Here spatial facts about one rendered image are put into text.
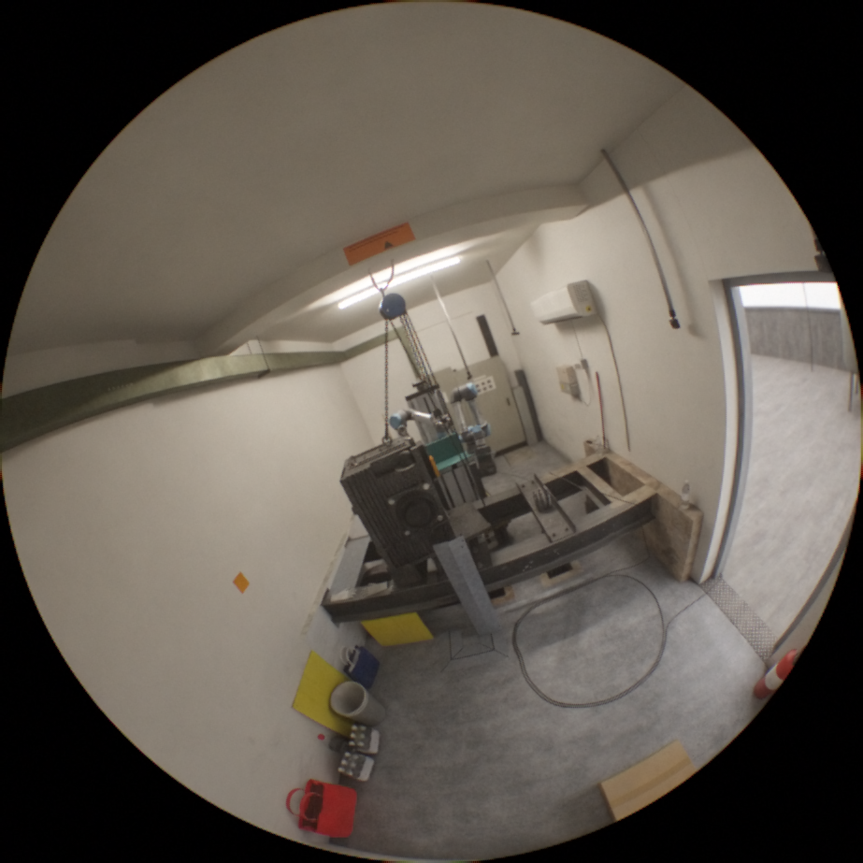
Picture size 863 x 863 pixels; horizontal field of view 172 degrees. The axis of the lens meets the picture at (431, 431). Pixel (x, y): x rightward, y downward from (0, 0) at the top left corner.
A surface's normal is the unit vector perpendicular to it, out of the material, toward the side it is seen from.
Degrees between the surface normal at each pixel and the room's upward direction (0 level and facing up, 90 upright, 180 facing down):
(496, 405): 90
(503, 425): 90
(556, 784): 0
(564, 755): 0
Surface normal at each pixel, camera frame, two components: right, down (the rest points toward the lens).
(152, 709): 0.94, -0.34
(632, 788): -0.36, -0.90
